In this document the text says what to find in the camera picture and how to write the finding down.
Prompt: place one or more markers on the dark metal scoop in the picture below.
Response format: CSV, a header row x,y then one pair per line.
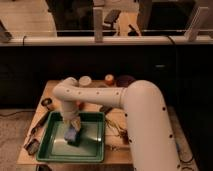
x,y
32,146

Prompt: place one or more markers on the white horizontal rail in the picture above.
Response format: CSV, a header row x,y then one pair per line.
x,y
106,41

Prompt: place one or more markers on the bunch of dark grapes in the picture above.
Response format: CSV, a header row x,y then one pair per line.
x,y
121,132

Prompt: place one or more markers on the green plastic tray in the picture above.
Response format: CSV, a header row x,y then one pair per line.
x,y
88,148

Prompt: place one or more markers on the purple bowl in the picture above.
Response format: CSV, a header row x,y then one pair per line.
x,y
124,80

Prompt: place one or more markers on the white cup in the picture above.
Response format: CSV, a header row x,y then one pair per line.
x,y
85,81

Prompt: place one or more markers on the blue sponge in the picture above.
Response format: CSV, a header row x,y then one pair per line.
x,y
71,134

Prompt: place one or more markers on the black office chair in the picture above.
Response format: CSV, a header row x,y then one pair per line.
x,y
111,19

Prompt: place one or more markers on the black handled kitchen tool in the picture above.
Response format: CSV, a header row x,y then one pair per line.
x,y
40,123

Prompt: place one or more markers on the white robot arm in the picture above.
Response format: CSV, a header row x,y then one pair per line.
x,y
151,137

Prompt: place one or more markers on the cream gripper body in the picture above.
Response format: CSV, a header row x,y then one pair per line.
x,y
72,121

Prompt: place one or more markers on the orange apple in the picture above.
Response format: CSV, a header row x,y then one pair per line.
x,y
109,79

